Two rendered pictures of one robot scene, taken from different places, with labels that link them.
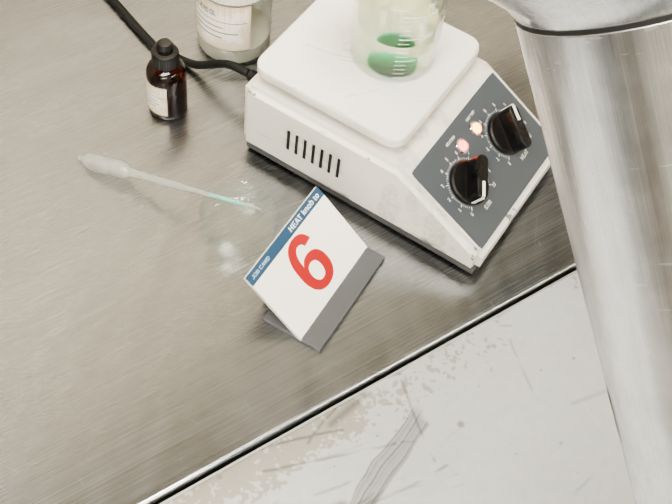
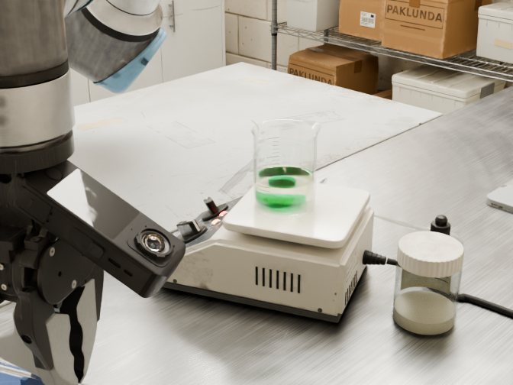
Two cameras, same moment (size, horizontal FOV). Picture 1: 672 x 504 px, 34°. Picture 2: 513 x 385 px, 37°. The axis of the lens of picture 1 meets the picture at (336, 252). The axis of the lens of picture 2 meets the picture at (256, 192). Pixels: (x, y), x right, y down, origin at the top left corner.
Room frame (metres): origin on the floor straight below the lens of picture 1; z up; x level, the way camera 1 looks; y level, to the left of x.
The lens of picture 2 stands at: (1.22, -0.10, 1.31)
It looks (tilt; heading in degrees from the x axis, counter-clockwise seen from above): 25 degrees down; 175
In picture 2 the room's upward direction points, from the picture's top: straight up
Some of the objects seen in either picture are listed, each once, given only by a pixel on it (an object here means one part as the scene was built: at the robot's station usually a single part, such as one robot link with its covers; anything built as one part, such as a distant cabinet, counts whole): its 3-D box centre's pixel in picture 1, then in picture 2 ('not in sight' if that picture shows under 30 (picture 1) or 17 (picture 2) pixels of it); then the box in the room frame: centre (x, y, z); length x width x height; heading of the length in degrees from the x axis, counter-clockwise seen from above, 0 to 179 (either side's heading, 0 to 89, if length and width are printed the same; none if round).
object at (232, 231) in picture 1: (238, 220); not in sight; (0.45, 0.07, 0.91); 0.06 x 0.06 x 0.02
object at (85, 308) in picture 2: not in sight; (56, 328); (0.71, -0.22, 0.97); 0.06 x 0.03 x 0.09; 65
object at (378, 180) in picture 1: (393, 115); (273, 244); (0.54, -0.03, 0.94); 0.22 x 0.13 x 0.08; 64
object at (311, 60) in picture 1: (370, 57); (298, 208); (0.55, 0.00, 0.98); 0.12 x 0.12 x 0.01; 64
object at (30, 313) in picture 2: not in sight; (42, 310); (0.76, -0.21, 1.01); 0.05 x 0.02 x 0.09; 155
